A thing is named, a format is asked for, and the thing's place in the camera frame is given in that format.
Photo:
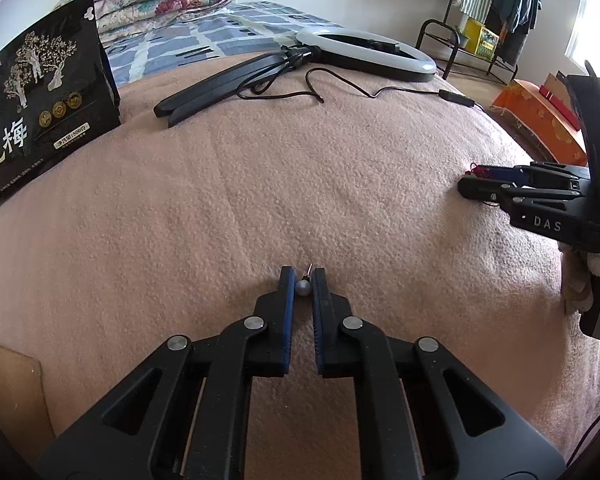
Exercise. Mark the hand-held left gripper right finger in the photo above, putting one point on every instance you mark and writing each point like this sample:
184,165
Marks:
321,310

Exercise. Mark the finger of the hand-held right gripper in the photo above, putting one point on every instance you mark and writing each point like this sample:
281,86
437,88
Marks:
502,174
480,190

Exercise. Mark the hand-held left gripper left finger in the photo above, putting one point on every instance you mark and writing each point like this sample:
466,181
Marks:
286,310

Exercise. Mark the pearl earring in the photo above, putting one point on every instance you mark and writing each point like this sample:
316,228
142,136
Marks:
302,288

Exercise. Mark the person's right hand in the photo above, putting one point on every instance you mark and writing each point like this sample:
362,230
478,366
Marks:
575,285

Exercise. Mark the orange box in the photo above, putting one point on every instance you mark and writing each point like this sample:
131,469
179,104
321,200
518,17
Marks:
535,115

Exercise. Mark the red flat box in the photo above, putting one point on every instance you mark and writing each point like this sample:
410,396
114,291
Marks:
560,107

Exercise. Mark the beige cardboard box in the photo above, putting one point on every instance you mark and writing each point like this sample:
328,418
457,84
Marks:
562,90

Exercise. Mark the pink fleece blanket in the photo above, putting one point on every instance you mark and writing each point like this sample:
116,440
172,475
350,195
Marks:
280,185

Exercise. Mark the window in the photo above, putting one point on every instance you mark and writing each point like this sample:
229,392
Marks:
582,30

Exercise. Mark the yellow crate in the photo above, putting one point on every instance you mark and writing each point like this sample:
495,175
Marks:
480,37

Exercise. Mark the small potted plant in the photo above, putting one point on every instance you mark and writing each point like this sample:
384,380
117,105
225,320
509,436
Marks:
460,37

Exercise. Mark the black metal clothes rack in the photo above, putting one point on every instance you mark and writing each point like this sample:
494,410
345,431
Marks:
432,22

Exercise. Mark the dark hanging clothes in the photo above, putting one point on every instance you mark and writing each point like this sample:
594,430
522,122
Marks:
515,0

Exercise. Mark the black folded tripod stand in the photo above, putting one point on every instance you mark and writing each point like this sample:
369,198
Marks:
215,85

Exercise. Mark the blue checkered bed sheet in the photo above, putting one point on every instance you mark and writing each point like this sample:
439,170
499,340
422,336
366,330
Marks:
205,30

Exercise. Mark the black snack bag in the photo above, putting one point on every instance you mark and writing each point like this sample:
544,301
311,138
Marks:
40,110

